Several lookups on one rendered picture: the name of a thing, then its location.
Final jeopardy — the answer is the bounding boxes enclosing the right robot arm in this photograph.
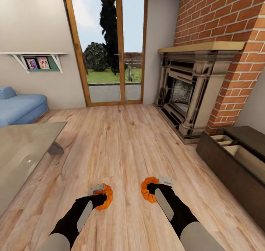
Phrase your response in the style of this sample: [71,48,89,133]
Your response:
[147,176,226,251]

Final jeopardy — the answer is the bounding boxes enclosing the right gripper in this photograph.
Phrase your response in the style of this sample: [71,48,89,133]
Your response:
[147,183,160,194]

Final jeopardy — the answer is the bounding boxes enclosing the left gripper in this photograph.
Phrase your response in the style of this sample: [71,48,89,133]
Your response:
[90,194,107,209]

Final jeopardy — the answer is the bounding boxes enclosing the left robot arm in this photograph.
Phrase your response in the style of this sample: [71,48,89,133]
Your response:
[36,184,107,251]

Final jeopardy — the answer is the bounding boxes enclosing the pumpkin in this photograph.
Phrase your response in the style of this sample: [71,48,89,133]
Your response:
[95,183,113,211]
[141,177,159,203]

